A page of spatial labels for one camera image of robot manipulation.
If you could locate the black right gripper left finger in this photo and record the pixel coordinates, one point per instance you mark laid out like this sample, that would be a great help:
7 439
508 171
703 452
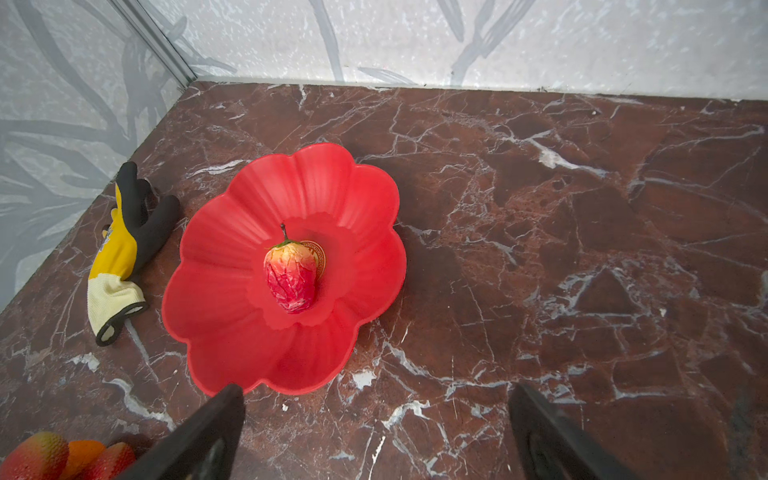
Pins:
203 447

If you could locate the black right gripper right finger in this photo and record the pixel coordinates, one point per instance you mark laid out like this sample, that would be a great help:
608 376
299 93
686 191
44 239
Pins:
552 446

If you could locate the orange fake fruit ball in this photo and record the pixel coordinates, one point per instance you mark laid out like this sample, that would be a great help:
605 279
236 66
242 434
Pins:
81 454

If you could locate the red fake apple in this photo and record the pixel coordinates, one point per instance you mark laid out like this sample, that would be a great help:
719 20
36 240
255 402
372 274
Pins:
110 463

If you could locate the red flower-shaped fruit bowl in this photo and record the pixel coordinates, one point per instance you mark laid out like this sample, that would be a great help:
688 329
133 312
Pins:
218 302

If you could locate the red-green fake mango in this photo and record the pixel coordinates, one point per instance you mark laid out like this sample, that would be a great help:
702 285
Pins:
44 455

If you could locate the yellow and black work glove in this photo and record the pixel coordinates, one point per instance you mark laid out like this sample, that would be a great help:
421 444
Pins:
136 233

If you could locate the aluminium corner frame profile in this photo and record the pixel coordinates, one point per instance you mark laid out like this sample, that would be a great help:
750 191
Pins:
145 27

